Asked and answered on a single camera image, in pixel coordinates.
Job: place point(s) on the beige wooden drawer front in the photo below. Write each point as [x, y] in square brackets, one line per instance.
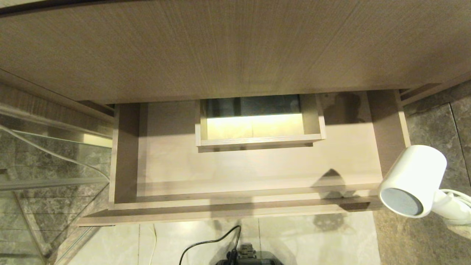
[257, 165]

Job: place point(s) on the beige wooden vanity cabinet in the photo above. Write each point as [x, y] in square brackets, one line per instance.
[220, 44]

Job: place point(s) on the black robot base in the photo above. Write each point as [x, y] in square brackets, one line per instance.
[250, 257]

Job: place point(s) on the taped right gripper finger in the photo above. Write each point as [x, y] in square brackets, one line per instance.
[461, 230]

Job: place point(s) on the framed glass shower door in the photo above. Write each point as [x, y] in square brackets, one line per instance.
[36, 202]

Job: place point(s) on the white hair dryer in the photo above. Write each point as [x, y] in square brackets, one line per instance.
[415, 173]

